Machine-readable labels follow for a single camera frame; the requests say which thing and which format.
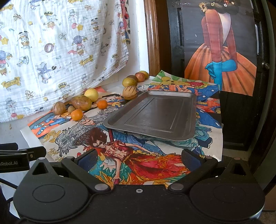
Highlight striped pepino melon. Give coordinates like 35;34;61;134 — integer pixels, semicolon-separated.
122;86;138;100

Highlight yellow fruit at back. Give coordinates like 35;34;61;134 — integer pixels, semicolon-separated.
140;70;149;80

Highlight orange dress lady poster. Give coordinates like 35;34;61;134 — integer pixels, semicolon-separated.
184;1;256;96

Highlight small brown round fruit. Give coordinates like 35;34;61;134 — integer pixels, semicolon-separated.
67;105;76;114

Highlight colourful anime drawing sheets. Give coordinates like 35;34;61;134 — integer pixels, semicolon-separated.
21;71;223;186

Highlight brown kiwi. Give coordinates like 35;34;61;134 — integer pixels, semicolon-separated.
127;75;138;82

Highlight wooden door frame post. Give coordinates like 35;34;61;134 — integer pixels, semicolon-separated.
144;0;160;76

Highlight red apple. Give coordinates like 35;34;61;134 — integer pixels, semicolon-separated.
135;72;145;83

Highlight brown mango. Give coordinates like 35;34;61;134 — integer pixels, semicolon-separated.
71;95;92;111

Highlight white cartoon print cloth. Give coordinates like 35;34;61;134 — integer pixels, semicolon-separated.
1;1;129;123

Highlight yellow lemon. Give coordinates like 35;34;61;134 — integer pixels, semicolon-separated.
84;88;99;102

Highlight round tan striped melon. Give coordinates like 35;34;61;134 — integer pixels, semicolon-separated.
52;101;66;115

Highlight dark metal baking tray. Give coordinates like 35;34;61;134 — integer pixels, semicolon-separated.
103;90;196;141

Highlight small orange tangerine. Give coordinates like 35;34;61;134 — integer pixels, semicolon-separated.
70;109;83;121
97;100;108;110

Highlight yellow-green pear fruit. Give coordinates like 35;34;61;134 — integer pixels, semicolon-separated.
122;78;137;87

